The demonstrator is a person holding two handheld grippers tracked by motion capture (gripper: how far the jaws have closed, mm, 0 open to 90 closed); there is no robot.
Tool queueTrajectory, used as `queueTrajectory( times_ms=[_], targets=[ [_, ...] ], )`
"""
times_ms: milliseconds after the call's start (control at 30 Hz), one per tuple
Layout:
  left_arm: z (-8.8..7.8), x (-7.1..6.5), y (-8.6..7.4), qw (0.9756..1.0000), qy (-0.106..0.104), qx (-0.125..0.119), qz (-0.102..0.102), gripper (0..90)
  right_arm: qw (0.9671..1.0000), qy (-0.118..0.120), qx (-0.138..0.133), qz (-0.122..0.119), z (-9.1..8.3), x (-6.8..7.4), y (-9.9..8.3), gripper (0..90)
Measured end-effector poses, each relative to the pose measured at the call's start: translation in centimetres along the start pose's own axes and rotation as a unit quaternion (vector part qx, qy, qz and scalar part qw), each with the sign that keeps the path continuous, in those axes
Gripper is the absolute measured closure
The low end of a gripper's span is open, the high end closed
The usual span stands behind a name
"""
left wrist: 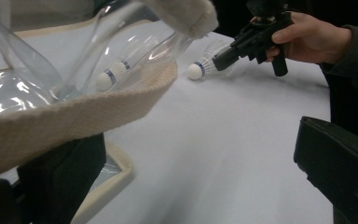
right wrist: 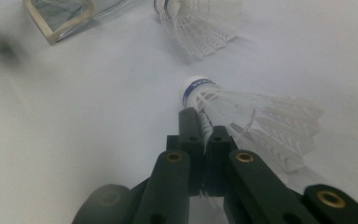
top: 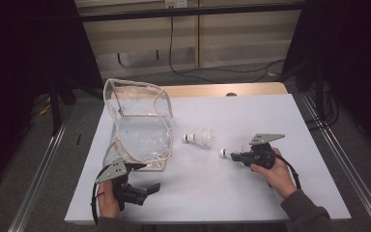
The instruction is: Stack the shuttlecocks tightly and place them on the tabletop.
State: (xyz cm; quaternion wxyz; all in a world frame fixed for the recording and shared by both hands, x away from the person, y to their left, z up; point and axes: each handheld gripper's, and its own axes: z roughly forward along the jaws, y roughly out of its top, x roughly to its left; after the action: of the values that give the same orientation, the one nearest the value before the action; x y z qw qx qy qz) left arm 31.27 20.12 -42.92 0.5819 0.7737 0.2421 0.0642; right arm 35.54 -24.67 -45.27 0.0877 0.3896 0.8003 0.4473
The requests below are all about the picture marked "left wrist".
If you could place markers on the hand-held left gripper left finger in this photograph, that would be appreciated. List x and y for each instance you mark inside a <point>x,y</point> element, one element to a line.
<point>62,177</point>

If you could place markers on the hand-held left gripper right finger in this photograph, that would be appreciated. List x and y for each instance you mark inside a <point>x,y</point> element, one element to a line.
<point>338,165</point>

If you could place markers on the white feather shuttlecock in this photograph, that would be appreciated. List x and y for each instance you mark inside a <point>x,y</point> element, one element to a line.
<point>195,71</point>
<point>119,69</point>
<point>103,82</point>

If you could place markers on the transparent bag with beige trim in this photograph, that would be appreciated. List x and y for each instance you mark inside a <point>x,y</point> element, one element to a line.
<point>59,121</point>

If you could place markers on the white table cover sheet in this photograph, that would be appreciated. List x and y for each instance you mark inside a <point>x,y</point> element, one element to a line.
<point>214,140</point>

